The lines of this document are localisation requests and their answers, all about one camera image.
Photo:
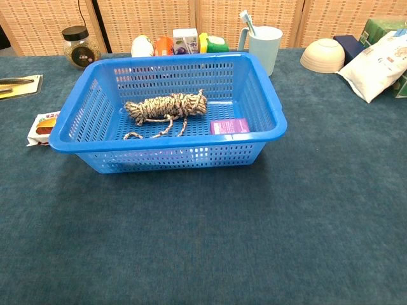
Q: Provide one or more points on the small purple box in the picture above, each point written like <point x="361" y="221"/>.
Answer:
<point x="229" y="126"/>

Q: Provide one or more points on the dark blue tablecloth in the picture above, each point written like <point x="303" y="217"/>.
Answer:
<point x="203" y="238"/>

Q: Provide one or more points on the blue perforated plastic basket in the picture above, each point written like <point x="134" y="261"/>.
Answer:
<point x="95" y="146"/>

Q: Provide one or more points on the yellow green container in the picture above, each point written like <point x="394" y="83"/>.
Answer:
<point x="216" y="44"/>

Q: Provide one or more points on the small white purple carton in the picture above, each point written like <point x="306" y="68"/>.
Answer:
<point x="186" y="41"/>

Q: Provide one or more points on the orange drink can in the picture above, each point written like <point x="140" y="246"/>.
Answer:
<point x="163" y="46"/>

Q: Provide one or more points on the light blue plastic cup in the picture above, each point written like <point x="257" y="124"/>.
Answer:
<point x="265" y="47"/>

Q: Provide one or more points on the light blue toothbrush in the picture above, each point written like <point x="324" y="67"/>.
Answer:
<point x="248" y="20"/>

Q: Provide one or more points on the bamboo folding screen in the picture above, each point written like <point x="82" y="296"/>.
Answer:
<point x="152" y="19"/>

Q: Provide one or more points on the beige bowl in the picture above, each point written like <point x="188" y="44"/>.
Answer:
<point x="322" y="55"/>

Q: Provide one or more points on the glass jar black lid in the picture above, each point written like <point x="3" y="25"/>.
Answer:
<point x="81" y="51"/>

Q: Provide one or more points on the burger print snack packet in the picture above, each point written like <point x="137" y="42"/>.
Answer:
<point x="43" y="127"/>

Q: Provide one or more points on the navy blue box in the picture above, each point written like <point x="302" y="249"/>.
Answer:
<point x="349" y="46"/>

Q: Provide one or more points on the white printed bag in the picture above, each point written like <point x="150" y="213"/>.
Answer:
<point x="375" y="66"/>

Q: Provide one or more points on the razor on yellow card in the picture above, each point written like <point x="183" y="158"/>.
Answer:
<point x="22" y="86"/>

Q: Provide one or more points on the green tissue pack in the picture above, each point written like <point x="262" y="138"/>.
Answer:
<point x="378" y="27"/>

